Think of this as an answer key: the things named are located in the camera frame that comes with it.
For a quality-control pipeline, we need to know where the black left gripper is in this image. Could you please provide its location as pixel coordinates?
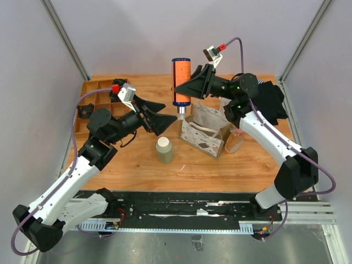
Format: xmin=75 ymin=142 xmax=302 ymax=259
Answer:
xmin=108 ymin=94 xmax=177 ymax=144

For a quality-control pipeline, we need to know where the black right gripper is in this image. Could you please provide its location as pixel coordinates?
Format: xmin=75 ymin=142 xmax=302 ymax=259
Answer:
xmin=170 ymin=64 xmax=237 ymax=101

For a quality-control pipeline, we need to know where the cream bottle beige cap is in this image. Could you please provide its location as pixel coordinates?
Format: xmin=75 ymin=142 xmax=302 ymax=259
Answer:
xmin=156 ymin=136 xmax=173 ymax=164

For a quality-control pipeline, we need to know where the beige canvas bag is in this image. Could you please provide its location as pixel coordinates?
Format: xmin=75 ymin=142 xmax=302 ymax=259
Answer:
xmin=178 ymin=103 xmax=234 ymax=160

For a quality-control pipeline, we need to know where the clear bottle pink cap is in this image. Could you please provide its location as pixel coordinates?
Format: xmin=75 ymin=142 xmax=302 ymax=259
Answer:
xmin=224 ymin=128 xmax=245 ymax=153

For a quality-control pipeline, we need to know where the black garment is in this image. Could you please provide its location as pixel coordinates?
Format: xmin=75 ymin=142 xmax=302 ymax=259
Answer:
xmin=253 ymin=81 xmax=288 ymax=125

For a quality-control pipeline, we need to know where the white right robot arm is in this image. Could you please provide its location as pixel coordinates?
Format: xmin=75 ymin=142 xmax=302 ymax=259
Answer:
xmin=175 ymin=45 xmax=318 ymax=220

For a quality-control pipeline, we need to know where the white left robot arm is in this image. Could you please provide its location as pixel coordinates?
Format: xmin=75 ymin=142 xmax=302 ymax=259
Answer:
xmin=11 ymin=83 xmax=177 ymax=256

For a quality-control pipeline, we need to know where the rolled tie dark blue dotted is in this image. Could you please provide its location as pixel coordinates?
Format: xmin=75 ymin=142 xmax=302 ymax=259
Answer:
xmin=109 ymin=91 xmax=120 ymax=103

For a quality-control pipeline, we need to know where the rolled tie green pattern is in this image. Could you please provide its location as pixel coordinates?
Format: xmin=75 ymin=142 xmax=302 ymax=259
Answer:
xmin=112 ymin=78 xmax=128 ymax=86

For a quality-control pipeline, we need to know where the rolled tie orange pattern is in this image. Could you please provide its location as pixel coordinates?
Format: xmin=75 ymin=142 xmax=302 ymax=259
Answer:
xmin=76 ymin=103 xmax=94 ymax=119

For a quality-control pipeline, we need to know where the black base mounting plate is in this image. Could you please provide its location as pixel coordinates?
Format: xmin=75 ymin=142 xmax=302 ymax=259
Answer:
xmin=68 ymin=191 xmax=284 ymax=229

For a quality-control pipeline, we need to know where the white slotted cable duct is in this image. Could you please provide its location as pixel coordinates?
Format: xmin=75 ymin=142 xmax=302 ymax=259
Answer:
xmin=78 ymin=221 xmax=254 ymax=235

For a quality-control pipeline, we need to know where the right aluminium frame post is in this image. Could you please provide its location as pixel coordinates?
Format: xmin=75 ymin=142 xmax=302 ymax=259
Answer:
xmin=279 ymin=0 xmax=334 ymax=83

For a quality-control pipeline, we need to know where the aluminium frame post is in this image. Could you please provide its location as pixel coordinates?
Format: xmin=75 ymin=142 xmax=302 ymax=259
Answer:
xmin=279 ymin=0 xmax=334 ymax=83
xmin=40 ymin=0 xmax=90 ymax=81

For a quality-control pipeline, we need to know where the left aluminium frame post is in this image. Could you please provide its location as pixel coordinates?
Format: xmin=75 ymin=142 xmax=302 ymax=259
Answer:
xmin=40 ymin=0 xmax=90 ymax=81

